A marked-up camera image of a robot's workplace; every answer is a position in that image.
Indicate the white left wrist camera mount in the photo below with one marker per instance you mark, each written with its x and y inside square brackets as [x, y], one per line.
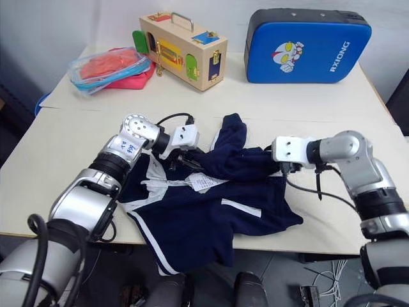
[186, 135]

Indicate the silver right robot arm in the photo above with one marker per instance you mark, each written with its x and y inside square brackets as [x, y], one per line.
[361, 169]

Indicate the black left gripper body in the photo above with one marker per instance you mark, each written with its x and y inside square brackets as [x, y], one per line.
[177, 160]

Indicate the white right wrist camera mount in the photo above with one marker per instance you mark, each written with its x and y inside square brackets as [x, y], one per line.
[289, 148]

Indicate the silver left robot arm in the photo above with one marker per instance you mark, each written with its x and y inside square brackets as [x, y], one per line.
[96, 204]

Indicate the blue round object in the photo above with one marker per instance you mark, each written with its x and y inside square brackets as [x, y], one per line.
[41, 104]

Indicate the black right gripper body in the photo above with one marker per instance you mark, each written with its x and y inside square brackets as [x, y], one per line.
[290, 166]

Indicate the navy blue zip jacket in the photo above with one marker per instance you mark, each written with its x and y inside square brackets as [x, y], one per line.
[204, 217]

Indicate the white paper jacket tag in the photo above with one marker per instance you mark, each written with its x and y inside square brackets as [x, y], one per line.
[203, 183]

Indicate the dark rounded shape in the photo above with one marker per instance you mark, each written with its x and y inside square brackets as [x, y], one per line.
[250, 289]
[169, 291]

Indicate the blue cartoon print pad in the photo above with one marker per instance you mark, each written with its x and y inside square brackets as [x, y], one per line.
[306, 54]

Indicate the clear pouch with orange cloth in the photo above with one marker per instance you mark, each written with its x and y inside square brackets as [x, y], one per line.
[107, 68]

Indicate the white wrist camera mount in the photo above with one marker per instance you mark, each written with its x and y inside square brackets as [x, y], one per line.
[289, 148]
[186, 135]

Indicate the pink folded cloth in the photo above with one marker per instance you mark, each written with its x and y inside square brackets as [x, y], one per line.
[134, 80]

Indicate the wooden lock busy box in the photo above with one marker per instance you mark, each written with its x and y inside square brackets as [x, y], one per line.
[185, 54]

